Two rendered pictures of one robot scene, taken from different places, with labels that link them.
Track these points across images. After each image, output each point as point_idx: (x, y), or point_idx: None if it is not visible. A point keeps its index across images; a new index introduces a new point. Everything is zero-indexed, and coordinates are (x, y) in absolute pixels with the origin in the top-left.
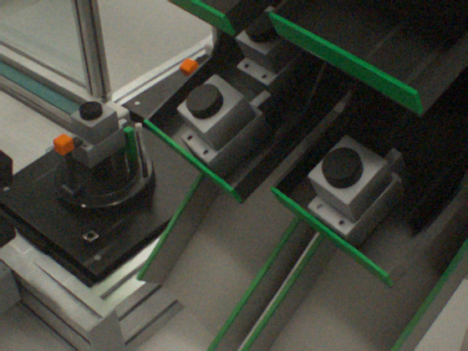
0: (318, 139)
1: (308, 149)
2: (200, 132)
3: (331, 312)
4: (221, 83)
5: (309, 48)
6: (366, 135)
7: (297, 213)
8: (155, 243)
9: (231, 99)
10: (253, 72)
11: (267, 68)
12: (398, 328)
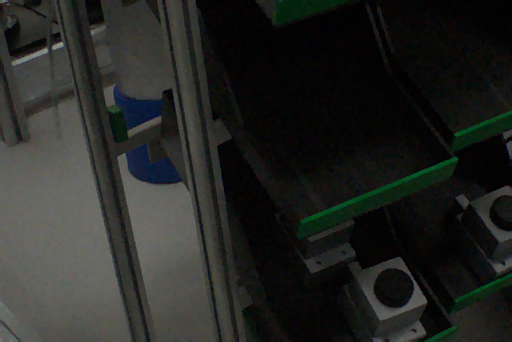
0: (420, 247)
1: (426, 258)
2: (421, 307)
3: None
4: (372, 270)
5: (487, 134)
6: (411, 222)
7: (478, 297)
8: None
9: (398, 266)
10: (331, 260)
11: (343, 241)
12: (502, 335)
